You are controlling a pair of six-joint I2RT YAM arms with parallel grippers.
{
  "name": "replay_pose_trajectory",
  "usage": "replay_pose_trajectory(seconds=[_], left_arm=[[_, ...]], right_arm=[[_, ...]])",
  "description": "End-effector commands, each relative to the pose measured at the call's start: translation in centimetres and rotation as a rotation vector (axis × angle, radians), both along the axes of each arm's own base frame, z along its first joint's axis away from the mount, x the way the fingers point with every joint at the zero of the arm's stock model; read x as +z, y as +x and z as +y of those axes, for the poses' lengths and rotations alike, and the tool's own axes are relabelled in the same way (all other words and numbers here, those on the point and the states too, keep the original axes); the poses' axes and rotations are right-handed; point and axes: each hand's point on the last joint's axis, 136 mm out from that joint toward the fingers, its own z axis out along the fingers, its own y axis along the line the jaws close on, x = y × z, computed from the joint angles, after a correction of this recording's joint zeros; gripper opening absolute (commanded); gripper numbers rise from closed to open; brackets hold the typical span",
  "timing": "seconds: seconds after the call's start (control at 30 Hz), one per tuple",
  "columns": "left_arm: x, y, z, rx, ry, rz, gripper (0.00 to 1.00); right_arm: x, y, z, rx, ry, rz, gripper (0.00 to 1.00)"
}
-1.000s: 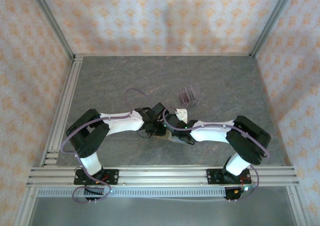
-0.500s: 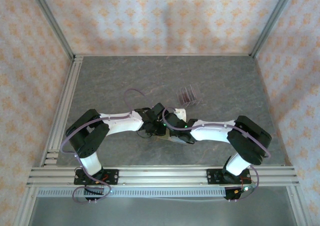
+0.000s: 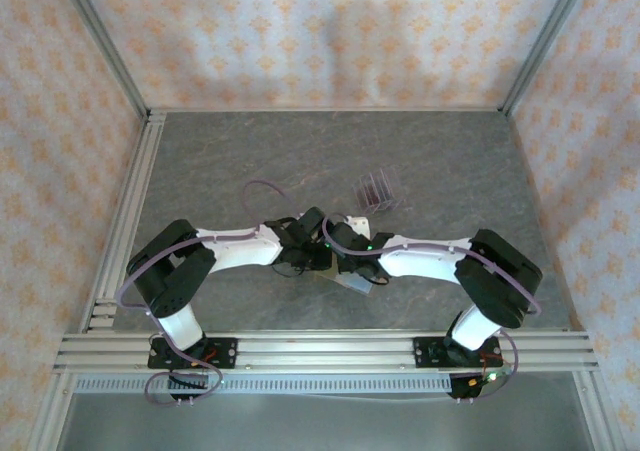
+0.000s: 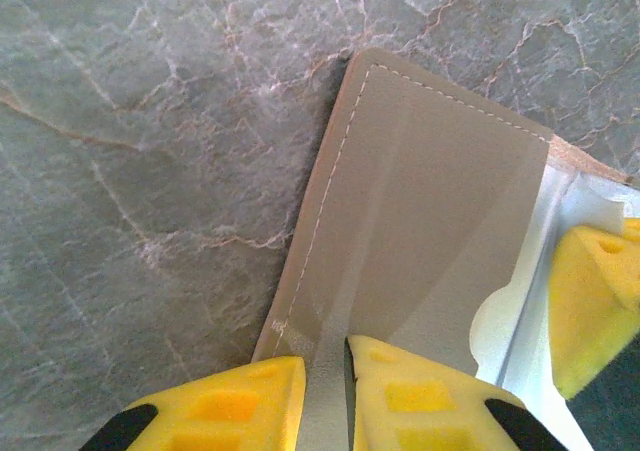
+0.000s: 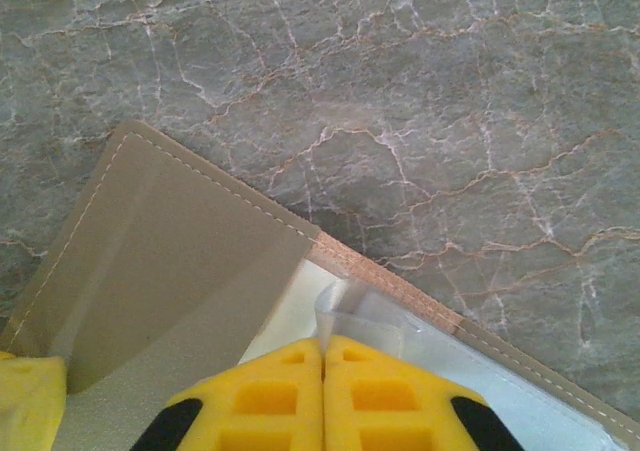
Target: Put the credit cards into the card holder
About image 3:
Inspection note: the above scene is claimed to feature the clear acrylic card stand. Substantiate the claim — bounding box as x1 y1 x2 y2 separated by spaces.
352 167 401 216

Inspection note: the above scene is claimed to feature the grey metal panel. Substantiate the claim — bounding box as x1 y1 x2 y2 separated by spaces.
59 393 611 451

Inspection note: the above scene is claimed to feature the patterned fabric backdrop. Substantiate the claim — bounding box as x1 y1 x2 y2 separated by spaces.
0 0 149 451
67 0 584 110
504 0 640 451

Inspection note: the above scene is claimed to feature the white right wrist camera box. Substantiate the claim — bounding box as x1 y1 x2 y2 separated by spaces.
348 215 372 242

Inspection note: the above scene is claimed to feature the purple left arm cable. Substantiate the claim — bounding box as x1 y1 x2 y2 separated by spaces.
114 179 306 408

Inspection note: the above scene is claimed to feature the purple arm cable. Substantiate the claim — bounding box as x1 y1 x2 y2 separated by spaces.
322 213 544 405
114 179 306 408

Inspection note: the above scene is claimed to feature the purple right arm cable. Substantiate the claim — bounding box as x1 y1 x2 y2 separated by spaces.
322 213 544 405

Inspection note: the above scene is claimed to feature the wide aluminium mounting rail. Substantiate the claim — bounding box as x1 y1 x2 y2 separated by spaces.
52 331 600 374

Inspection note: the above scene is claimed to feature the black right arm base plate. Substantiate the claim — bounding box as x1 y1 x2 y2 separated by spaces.
412 335 503 371

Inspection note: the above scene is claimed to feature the slotted grey cable duct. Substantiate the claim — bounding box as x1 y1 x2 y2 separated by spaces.
73 374 454 396

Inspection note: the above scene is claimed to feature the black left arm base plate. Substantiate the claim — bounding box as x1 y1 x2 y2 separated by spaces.
147 337 239 371

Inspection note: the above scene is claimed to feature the thin aluminium back rail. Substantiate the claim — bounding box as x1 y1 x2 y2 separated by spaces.
148 104 505 114

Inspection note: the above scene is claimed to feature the aluminium side rail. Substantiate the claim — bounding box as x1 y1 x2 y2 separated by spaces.
79 110 168 332

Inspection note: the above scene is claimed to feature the aluminium frame post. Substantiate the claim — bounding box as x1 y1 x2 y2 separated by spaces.
54 0 152 118
499 0 597 117

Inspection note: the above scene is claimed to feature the aluminium frame leg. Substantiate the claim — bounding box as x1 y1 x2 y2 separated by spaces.
27 370 76 451
572 370 629 451

